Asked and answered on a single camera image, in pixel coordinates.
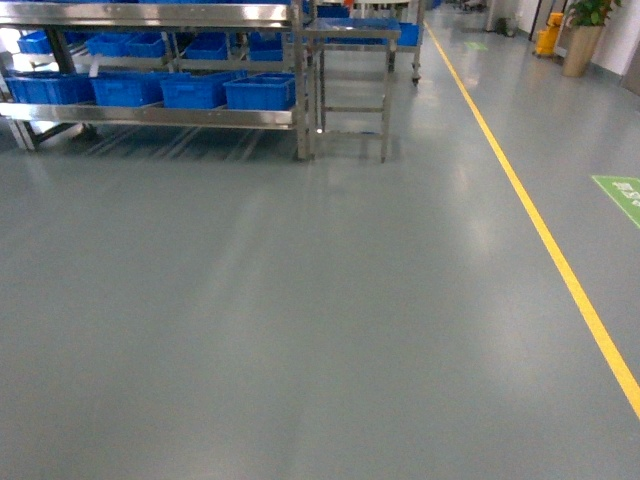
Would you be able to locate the small stainless steel table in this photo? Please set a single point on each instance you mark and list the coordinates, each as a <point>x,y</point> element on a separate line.
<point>350,73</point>

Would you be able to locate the tan plant pot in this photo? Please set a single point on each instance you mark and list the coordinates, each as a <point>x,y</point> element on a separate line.
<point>582,43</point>

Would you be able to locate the blue bin with red bags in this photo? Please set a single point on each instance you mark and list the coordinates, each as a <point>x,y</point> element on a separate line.
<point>261,93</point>

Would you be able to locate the yellow mop bucket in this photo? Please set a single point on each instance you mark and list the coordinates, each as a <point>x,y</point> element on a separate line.
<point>546,39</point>

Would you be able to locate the empty blue plastic bin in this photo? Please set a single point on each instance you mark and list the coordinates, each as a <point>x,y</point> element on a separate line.
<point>186,91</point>

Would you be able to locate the green potted plant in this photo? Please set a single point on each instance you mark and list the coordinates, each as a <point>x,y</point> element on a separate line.
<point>591,13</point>

